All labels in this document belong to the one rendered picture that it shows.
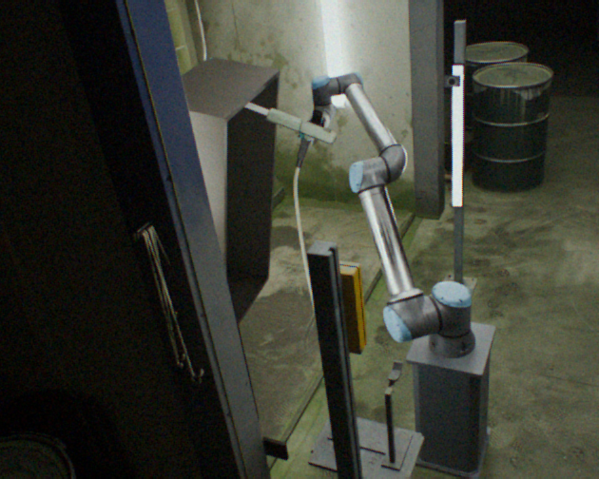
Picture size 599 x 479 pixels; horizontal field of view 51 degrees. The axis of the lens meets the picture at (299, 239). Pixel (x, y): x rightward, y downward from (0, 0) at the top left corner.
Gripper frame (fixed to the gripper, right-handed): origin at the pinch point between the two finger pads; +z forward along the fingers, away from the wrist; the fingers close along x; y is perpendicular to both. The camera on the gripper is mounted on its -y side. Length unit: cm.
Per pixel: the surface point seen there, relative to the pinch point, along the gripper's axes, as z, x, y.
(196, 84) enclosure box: 8, 50, -7
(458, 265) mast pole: -92, -101, 91
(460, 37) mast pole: -91, -45, -37
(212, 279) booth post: 98, -1, 7
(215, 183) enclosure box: 34.5, 24.0, 17.7
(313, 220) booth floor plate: -162, 0, 149
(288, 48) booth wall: -190, 62, 39
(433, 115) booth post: -177, -51, 40
